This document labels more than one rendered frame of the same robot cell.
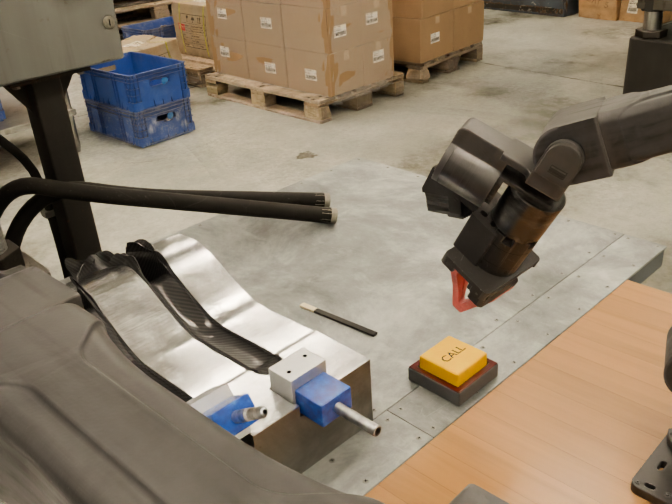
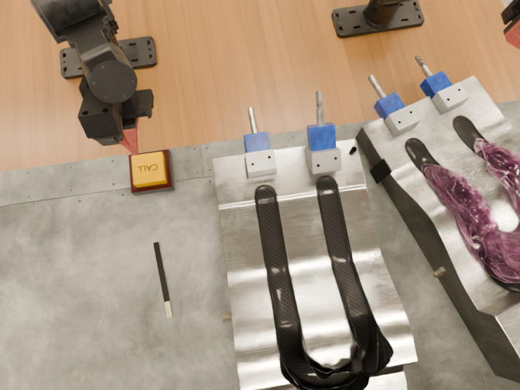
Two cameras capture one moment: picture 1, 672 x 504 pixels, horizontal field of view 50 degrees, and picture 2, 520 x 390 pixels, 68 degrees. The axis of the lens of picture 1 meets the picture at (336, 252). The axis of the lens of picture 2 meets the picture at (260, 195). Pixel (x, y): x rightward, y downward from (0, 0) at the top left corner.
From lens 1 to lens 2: 85 cm
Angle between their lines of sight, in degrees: 75
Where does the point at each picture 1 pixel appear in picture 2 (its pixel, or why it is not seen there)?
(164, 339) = (307, 271)
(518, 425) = (157, 123)
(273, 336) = (244, 223)
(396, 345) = (153, 224)
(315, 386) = (259, 147)
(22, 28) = not seen: outside the picture
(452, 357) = (151, 165)
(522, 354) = (101, 162)
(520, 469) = (183, 102)
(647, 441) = not seen: hidden behind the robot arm
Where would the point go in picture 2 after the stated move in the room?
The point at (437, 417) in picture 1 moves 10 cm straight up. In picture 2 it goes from (186, 154) to (176, 133)
